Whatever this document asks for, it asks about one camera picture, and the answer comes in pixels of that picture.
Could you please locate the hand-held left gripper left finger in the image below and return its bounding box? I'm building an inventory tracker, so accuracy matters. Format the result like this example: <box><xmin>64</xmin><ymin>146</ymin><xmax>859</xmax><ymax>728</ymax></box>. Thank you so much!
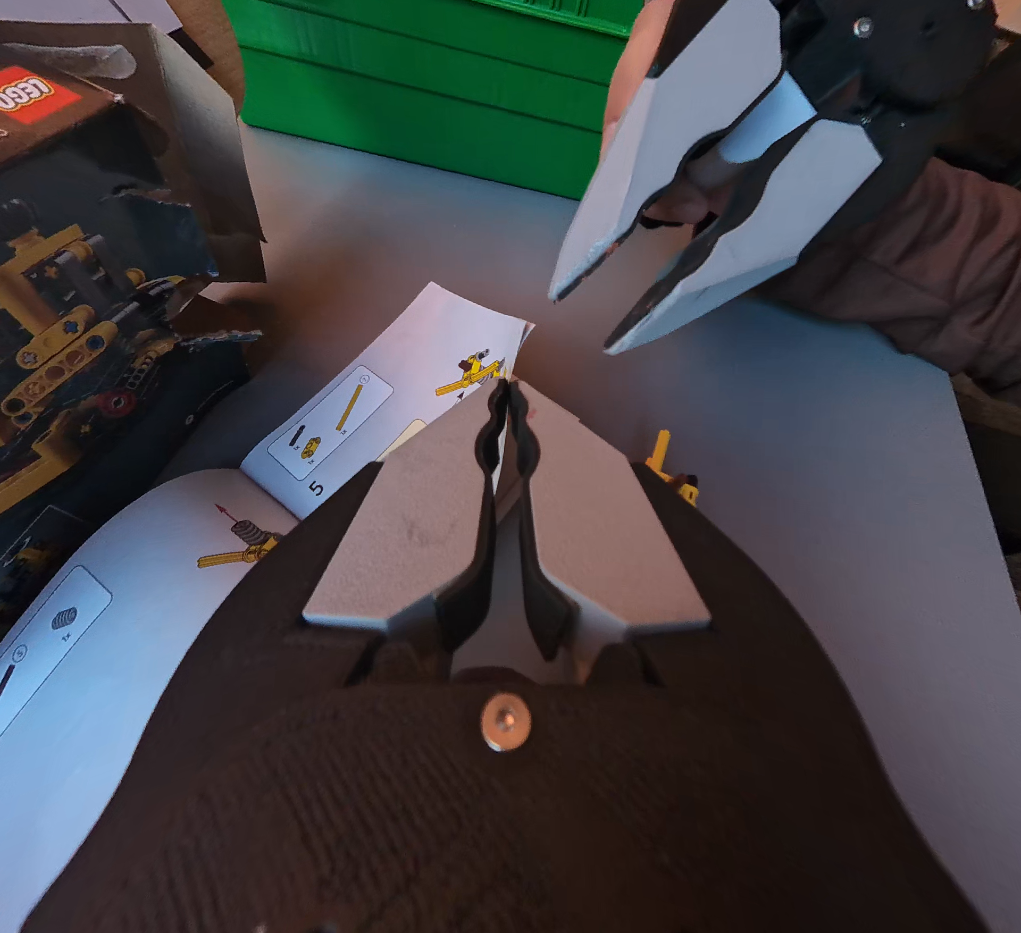
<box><xmin>302</xmin><ymin>379</ymin><xmax>512</xmax><ymax>659</ymax></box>

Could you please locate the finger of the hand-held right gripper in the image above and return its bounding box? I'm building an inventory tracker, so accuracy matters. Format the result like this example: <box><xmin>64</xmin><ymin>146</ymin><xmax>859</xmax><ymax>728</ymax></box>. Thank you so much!
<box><xmin>548</xmin><ymin>0</ymin><xmax>820</xmax><ymax>304</ymax></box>
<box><xmin>602</xmin><ymin>116</ymin><xmax>884</xmax><ymax>357</ymax></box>

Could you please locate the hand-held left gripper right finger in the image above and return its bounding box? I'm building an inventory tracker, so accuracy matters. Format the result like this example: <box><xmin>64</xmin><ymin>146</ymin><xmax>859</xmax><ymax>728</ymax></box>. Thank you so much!
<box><xmin>509</xmin><ymin>380</ymin><xmax>713</xmax><ymax>663</ymax></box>

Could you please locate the yellow lego axle assembly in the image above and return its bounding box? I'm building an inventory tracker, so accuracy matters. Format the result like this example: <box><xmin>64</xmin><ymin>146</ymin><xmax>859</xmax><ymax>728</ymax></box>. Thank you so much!
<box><xmin>634</xmin><ymin>429</ymin><xmax>703</xmax><ymax>507</ymax></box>

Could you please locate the lego instruction booklet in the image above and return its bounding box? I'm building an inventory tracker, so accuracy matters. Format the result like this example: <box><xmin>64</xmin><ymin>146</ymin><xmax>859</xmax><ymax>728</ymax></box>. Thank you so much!
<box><xmin>0</xmin><ymin>281</ymin><xmax>537</xmax><ymax>932</ymax></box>

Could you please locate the lego set box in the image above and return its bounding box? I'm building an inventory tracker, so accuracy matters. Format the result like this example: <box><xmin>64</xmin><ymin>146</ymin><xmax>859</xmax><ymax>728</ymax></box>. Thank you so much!
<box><xmin>0</xmin><ymin>22</ymin><xmax>268</xmax><ymax>631</ymax></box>

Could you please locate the person's right hand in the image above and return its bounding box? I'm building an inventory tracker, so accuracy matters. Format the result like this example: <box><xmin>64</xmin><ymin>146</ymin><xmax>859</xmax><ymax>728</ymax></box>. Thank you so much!
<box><xmin>602</xmin><ymin>0</ymin><xmax>723</xmax><ymax>228</ymax></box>

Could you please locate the green plastic bin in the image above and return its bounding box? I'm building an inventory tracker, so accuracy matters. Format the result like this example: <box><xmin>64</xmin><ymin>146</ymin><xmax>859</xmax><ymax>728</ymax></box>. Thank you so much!
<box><xmin>171</xmin><ymin>0</ymin><xmax>651</xmax><ymax>200</ymax></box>

